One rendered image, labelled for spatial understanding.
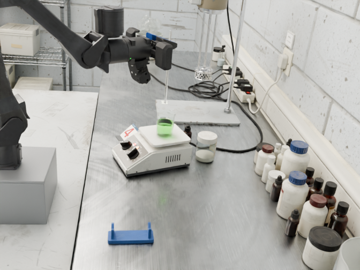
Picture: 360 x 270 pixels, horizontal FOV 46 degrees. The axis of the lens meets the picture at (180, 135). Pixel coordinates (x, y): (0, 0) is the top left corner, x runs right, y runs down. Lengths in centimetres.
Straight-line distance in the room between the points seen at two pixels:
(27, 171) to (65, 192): 16
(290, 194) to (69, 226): 52
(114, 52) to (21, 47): 238
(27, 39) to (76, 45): 237
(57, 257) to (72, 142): 50
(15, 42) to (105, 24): 239
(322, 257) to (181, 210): 34
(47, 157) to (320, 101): 80
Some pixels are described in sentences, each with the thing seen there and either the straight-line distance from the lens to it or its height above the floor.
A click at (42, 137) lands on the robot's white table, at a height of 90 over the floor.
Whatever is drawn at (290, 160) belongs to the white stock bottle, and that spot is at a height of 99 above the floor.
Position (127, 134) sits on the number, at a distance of 136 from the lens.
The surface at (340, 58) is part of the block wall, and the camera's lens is 126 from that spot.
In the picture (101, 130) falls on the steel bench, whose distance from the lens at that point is 142.
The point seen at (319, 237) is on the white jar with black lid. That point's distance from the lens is 96.
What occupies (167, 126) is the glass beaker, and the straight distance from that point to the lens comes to 117.
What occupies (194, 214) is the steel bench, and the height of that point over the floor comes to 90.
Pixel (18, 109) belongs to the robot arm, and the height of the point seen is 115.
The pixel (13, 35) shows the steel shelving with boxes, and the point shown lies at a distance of 335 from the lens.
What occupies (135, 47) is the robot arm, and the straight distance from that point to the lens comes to 103.
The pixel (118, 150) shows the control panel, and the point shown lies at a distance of 123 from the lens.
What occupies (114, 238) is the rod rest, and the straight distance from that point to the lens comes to 96.
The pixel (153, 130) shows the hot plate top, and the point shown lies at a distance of 123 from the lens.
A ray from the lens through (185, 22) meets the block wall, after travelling 357.
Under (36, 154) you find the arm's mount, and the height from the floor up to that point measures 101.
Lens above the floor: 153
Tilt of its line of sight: 26 degrees down
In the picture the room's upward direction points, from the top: 6 degrees clockwise
